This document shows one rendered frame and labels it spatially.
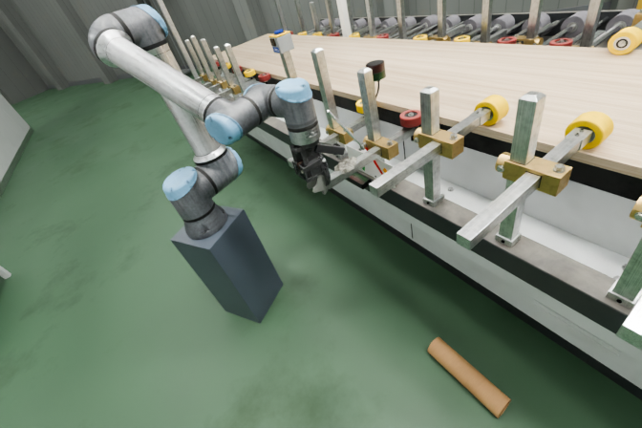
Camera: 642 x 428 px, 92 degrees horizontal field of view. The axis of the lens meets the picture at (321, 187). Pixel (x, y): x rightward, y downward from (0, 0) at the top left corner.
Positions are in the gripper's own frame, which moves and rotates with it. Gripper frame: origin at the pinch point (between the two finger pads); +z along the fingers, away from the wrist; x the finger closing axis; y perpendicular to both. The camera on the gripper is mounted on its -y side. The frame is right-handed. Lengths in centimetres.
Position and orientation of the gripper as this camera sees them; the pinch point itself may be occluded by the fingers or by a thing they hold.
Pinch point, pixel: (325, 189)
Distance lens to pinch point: 102.8
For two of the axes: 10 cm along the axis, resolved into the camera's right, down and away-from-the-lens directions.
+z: 2.1, 7.9, 5.8
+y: -8.0, 4.7, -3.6
